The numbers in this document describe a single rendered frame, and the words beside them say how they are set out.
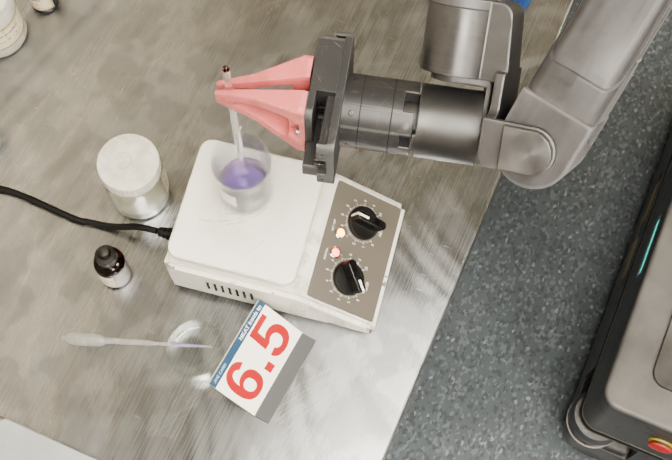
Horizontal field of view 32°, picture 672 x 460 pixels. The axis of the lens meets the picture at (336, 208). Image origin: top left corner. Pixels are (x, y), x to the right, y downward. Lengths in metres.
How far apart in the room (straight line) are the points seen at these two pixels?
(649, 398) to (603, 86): 0.78
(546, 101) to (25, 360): 0.56
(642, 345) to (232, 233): 0.69
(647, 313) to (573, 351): 0.36
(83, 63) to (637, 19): 0.63
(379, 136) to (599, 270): 1.14
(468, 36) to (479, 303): 1.10
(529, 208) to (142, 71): 0.93
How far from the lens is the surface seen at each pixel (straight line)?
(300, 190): 1.06
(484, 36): 0.86
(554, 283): 1.94
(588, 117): 0.83
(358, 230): 1.08
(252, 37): 1.23
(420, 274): 1.13
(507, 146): 0.83
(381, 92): 0.87
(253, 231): 1.05
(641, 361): 1.56
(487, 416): 1.87
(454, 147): 0.87
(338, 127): 0.85
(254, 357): 1.08
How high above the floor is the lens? 1.82
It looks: 69 degrees down
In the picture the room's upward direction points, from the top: 1 degrees clockwise
